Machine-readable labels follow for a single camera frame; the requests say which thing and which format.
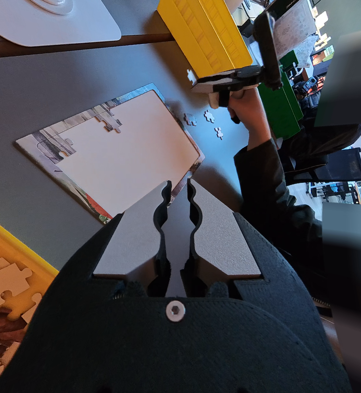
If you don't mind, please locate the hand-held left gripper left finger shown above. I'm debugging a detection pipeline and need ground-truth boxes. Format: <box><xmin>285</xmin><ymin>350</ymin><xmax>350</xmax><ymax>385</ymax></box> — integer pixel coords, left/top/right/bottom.
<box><xmin>93</xmin><ymin>181</ymin><xmax>172</xmax><ymax>298</ymax></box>

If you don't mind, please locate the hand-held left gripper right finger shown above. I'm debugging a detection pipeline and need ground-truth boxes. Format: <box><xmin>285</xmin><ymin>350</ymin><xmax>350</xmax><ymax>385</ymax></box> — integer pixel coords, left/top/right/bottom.
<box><xmin>180</xmin><ymin>178</ymin><xmax>261</xmax><ymax>298</ymax></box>

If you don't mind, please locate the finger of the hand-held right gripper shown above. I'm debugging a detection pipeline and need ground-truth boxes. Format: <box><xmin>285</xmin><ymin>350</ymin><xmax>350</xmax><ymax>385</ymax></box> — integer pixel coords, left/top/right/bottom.
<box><xmin>190</xmin><ymin>82</ymin><xmax>218</xmax><ymax>94</ymax></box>
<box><xmin>194</xmin><ymin>69</ymin><xmax>240</xmax><ymax>85</ymax></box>

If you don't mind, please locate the puzzle frame board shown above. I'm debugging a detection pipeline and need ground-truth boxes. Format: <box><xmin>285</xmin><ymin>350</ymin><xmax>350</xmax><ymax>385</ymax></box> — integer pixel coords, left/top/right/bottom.
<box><xmin>15</xmin><ymin>82</ymin><xmax>205</xmax><ymax>225</ymax></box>

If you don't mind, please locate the grey streaked puzzle piece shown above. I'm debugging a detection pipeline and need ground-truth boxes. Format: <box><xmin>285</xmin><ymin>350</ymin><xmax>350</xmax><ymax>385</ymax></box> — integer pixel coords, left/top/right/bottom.
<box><xmin>94</xmin><ymin>111</ymin><xmax>123</xmax><ymax>134</ymax></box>

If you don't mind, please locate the yellow bin with puzzle pieces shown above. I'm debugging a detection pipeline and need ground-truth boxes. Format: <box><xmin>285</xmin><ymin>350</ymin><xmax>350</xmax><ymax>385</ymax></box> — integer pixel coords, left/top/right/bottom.
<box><xmin>0</xmin><ymin>212</ymin><xmax>59</xmax><ymax>393</ymax></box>

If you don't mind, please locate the lavender stone-pattern puzzle piece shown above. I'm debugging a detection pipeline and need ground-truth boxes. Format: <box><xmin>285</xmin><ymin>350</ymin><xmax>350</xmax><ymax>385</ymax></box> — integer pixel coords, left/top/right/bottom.
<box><xmin>37</xmin><ymin>129</ymin><xmax>76</xmax><ymax>158</ymax></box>

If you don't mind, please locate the pile of puzzle pieces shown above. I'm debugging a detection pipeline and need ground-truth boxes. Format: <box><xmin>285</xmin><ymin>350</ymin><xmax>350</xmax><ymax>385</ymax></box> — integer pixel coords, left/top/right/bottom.
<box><xmin>0</xmin><ymin>255</ymin><xmax>43</xmax><ymax>390</ymax></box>

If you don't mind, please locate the grey desk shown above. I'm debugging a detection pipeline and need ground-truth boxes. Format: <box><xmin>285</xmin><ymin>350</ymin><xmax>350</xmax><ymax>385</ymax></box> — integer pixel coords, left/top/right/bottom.
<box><xmin>0</xmin><ymin>0</ymin><xmax>176</xmax><ymax>59</ymax></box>
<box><xmin>0</xmin><ymin>41</ymin><xmax>252</xmax><ymax>298</ymax></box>

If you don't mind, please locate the person's right hand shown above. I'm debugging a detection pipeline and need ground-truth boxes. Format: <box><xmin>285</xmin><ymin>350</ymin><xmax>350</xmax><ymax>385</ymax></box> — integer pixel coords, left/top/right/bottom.
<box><xmin>228</xmin><ymin>87</ymin><xmax>272</xmax><ymax>151</ymax></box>

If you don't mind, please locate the pale printed box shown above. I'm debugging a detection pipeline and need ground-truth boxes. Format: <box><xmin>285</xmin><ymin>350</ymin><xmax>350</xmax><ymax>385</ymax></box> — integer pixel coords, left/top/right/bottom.
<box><xmin>273</xmin><ymin>0</ymin><xmax>318</xmax><ymax>59</ymax></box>

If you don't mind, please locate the black carton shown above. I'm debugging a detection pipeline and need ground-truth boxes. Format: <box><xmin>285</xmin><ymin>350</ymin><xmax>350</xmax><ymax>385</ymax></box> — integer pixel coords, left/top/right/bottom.
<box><xmin>265</xmin><ymin>0</ymin><xmax>296</xmax><ymax>11</ymax></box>

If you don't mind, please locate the empty yellow bin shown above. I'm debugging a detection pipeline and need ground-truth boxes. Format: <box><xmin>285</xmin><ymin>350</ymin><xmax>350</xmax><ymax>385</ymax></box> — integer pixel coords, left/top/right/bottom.
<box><xmin>157</xmin><ymin>0</ymin><xmax>254</xmax><ymax>79</ymax></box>

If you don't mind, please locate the green bin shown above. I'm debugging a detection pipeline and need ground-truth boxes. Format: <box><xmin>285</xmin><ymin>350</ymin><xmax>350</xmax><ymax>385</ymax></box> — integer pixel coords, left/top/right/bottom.
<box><xmin>257</xmin><ymin>51</ymin><xmax>304</xmax><ymax>140</ymax></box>

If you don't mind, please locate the black mesh chair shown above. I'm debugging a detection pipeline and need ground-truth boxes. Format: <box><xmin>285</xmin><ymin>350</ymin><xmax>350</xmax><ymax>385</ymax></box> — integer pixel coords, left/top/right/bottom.
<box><xmin>283</xmin><ymin>147</ymin><xmax>361</xmax><ymax>185</ymax></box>

